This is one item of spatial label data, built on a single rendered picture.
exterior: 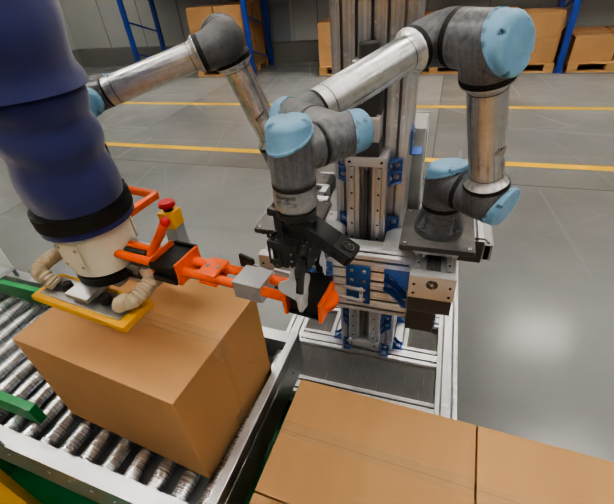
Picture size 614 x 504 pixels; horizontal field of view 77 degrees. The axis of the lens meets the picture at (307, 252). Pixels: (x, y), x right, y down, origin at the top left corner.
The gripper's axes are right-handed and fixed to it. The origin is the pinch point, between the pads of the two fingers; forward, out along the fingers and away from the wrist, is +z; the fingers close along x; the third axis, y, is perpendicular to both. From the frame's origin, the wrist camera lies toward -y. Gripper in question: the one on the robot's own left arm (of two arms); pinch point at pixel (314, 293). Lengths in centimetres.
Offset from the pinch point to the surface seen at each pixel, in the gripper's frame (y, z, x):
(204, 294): 46, 27, -14
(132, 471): 54, 67, 28
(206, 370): 30.1, 30.5, 8.0
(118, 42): 877, 69, -735
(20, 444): 92, 63, 38
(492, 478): -45, 68, -12
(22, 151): 56, -29, 11
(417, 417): -22, 68, -23
